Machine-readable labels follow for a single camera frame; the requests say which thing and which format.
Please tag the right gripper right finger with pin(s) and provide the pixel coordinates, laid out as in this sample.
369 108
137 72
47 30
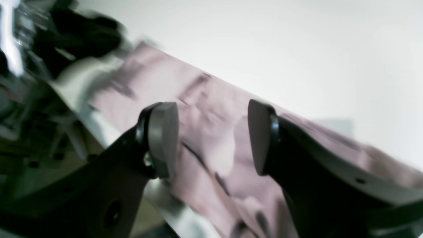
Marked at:
334 186

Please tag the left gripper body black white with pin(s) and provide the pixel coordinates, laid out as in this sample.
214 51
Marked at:
71 37

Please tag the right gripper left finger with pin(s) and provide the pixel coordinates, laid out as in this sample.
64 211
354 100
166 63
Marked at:
101 199

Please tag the pink T-shirt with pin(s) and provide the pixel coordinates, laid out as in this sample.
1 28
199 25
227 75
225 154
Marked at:
215 171

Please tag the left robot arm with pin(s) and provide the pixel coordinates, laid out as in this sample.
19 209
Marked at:
19 24

